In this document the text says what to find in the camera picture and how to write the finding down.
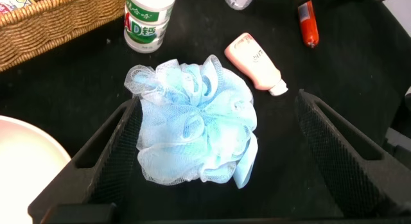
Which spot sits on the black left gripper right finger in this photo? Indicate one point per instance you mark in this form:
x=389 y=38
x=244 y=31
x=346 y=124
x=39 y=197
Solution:
x=346 y=172

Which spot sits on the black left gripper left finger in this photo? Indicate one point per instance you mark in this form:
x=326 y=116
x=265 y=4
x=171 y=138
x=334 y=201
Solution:
x=96 y=172

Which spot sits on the light blue bath pouf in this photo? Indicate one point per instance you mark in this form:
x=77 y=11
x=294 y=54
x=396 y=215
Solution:
x=192 y=121

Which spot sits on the orange sausage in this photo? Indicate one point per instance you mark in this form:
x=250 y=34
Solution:
x=308 y=28

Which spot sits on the wicker basket with utensils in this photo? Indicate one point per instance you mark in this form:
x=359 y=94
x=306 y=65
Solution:
x=48 y=28

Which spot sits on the black table cloth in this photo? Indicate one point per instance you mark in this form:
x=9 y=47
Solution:
x=279 y=160

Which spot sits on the pink bowl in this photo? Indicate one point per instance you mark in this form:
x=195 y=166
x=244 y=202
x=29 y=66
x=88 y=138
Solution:
x=25 y=166

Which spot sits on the pink lotion tube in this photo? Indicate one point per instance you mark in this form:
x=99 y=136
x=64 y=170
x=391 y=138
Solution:
x=253 y=62

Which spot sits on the white milk drink bottle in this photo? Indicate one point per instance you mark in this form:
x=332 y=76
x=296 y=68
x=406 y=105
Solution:
x=144 y=31

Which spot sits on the small card box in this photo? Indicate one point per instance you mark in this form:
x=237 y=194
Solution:
x=13 y=1

